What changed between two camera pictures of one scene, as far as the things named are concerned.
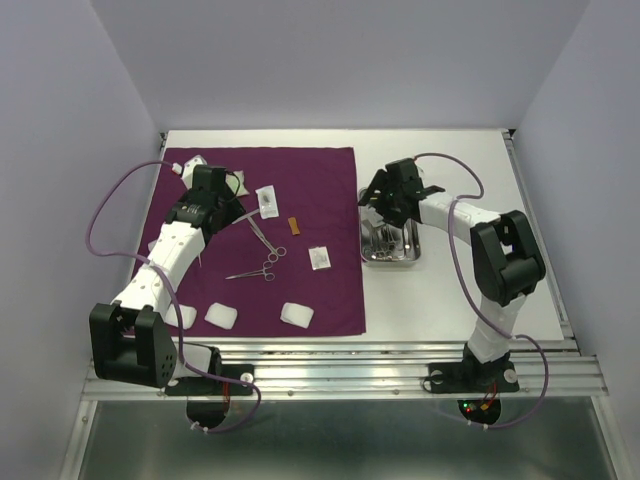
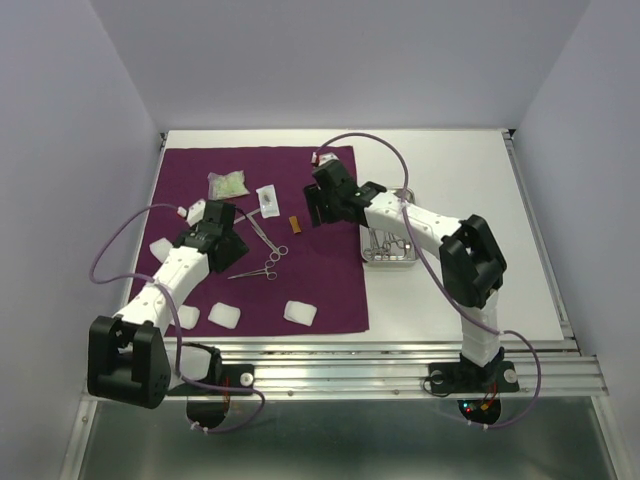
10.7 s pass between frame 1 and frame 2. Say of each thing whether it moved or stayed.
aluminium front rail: stayed
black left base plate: stayed
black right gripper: moved
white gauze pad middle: stayed
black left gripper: moved
